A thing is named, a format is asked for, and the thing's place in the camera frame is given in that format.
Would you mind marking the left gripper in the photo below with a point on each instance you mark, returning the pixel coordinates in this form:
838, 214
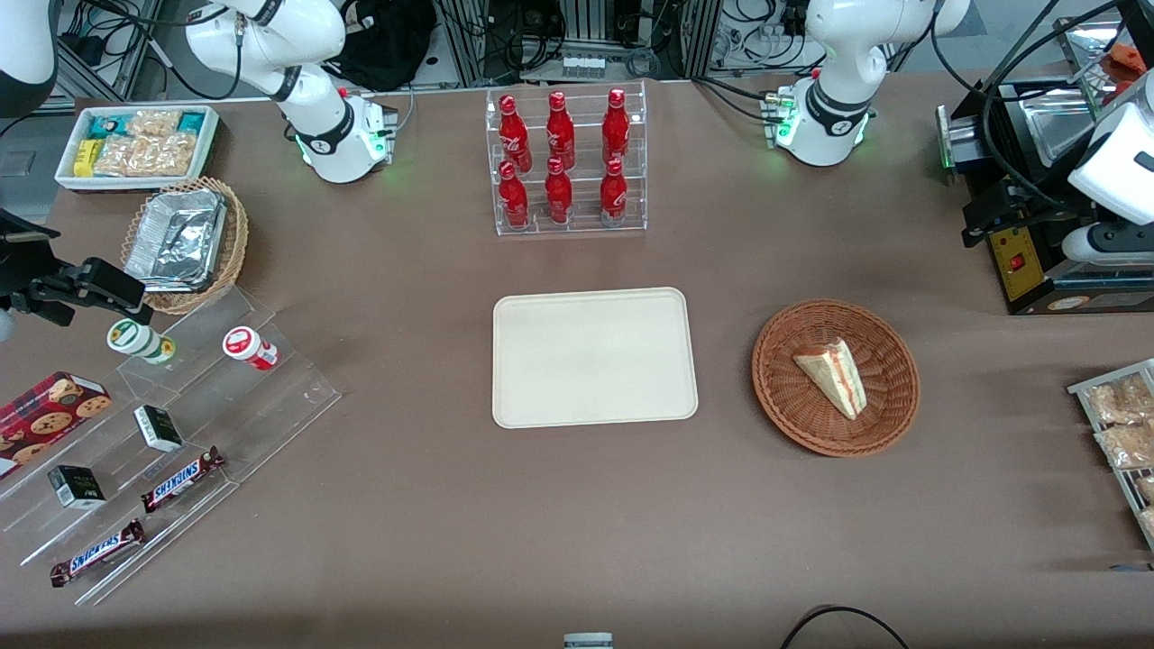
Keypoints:
1047, 200

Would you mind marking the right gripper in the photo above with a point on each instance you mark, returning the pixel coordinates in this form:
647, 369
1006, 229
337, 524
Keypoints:
20, 275

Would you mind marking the triangular sandwich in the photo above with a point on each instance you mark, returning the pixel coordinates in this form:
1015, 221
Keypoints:
834, 374

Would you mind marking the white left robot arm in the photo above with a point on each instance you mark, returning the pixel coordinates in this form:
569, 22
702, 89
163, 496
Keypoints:
825, 117

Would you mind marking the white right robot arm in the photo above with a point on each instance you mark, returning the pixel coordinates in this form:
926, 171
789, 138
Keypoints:
334, 135

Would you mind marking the tan oval wicker basket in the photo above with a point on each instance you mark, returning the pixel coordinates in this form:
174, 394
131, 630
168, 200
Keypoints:
236, 243

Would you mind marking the tray of packaged snacks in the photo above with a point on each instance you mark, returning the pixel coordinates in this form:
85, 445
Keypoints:
1122, 482

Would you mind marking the brown round wicker basket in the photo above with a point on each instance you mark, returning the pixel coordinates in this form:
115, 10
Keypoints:
793, 406

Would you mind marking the beige rectangular tray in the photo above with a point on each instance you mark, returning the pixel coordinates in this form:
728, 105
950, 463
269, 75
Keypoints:
595, 361

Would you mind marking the black hot dog roller machine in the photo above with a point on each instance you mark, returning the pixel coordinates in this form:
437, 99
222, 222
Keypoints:
1023, 270

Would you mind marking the green capped small bottle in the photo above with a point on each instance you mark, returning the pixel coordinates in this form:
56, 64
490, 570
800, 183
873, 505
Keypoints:
135, 340

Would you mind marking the silver foil container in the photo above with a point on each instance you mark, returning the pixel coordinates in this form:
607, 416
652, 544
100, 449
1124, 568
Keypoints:
176, 239

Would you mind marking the white plastic snack bin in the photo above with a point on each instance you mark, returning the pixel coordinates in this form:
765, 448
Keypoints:
135, 183

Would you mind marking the red plaid cookie box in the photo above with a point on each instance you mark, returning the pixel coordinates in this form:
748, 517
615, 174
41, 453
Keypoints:
45, 419

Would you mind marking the yellow snack packet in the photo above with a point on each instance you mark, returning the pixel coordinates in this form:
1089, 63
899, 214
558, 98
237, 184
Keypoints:
86, 157

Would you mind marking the large clear cracker bag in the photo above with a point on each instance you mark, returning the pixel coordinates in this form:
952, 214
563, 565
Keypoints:
144, 157

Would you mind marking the small black carton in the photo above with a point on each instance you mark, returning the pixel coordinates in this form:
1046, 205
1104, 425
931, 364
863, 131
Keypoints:
158, 428
77, 487

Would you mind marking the teal snack packet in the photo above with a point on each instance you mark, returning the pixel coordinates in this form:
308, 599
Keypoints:
191, 122
108, 124

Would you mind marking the red capped small bottle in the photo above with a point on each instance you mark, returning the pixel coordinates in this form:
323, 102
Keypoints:
248, 347

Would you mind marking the orange sausage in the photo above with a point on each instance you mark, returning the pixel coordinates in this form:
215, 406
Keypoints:
1127, 59

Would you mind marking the clear fried snack bag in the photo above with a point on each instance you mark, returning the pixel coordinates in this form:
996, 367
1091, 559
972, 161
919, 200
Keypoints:
1118, 401
1149, 523
1127, 446
1147, 489

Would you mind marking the Snickers chocolate bar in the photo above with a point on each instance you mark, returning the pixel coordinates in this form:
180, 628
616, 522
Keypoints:
180, 479
97, 553

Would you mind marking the clear acrylic stepped display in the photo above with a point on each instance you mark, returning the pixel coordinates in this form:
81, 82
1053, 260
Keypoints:
270, 406

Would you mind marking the black fabric bag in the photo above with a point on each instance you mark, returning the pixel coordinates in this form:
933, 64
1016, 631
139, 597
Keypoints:
383, 45

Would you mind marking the red cola bottle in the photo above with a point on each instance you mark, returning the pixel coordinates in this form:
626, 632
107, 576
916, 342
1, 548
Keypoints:
558, 194
560, 131
614, 194
616, 131
514, 135
514, 200

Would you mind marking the clear acrylic bottle rack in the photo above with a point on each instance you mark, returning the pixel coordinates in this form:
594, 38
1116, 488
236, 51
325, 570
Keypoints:
586, 225

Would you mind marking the white power strip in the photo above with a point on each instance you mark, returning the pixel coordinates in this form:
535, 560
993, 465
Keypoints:
582, 67

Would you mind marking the grey metal clamp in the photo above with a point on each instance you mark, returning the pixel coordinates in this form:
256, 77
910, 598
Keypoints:
588, 641

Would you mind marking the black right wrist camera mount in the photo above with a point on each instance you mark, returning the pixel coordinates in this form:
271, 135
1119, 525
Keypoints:
22, 257

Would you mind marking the aluminium frame rack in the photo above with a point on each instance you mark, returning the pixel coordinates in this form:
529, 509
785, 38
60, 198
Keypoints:
464, 41

